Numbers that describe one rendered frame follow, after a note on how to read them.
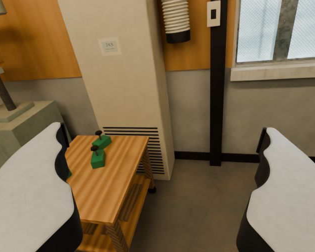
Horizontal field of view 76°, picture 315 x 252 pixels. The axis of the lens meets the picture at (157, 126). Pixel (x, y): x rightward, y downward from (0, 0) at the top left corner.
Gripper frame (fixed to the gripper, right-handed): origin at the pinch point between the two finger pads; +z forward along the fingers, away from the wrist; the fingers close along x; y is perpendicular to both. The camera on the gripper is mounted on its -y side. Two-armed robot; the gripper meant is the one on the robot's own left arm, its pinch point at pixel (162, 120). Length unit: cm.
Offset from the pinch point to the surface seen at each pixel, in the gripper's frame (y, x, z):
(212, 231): 120, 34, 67
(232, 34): 10, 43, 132
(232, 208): 118, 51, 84
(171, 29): 7, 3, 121
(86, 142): 78, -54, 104
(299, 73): 31, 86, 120
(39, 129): 79, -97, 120
